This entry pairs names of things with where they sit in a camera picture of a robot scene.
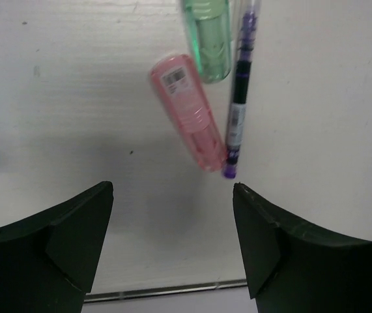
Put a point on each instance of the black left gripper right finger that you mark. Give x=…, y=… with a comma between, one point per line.
x=293, y=265

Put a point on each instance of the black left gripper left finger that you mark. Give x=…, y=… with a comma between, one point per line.
x=48, y=261

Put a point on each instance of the pink translucent eraser case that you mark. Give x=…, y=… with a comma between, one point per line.
x=177, y=84

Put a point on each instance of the purple gel pen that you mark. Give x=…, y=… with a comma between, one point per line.
x=245, y=43

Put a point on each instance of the green translucent eraser case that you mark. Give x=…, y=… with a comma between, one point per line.
x=209, y=37

